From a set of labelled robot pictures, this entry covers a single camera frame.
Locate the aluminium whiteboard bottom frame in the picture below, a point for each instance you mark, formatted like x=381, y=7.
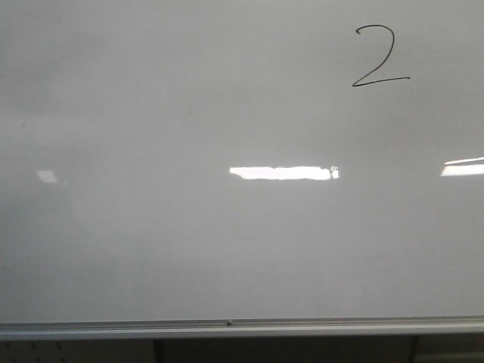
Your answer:
x=239, y=328

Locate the white whiteboard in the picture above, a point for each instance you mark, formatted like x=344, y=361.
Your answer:
x=196, y=160

